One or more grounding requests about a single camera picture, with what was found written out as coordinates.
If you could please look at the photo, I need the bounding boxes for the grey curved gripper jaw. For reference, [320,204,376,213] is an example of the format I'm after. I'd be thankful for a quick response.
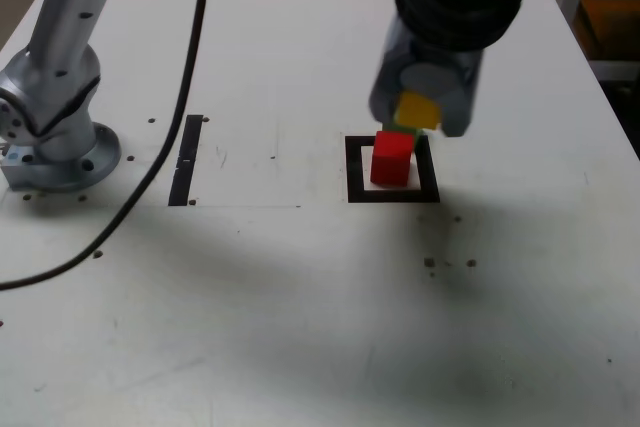
[368,24,407,124]
[402,54,482,138]

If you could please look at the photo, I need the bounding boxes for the yellow cube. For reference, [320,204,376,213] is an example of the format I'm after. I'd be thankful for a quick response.
[393,91,442,131]

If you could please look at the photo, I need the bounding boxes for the green cube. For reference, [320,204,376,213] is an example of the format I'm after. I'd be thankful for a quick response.
[382,121,426,141]

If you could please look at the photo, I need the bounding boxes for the red cube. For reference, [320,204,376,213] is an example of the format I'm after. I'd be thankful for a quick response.
[369,130,416,187]

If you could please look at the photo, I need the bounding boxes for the black tape square outline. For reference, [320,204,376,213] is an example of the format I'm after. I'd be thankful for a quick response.
[344,134,441,204]

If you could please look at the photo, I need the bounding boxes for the white shelf bar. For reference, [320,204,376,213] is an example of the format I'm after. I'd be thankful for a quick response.
[591,59,640,83]

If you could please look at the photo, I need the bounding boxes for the black tape strip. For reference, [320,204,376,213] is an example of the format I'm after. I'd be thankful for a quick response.
[167,114,205,207]

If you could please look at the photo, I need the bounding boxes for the long black cable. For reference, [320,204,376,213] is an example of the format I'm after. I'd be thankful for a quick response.
[0,0,218,291]

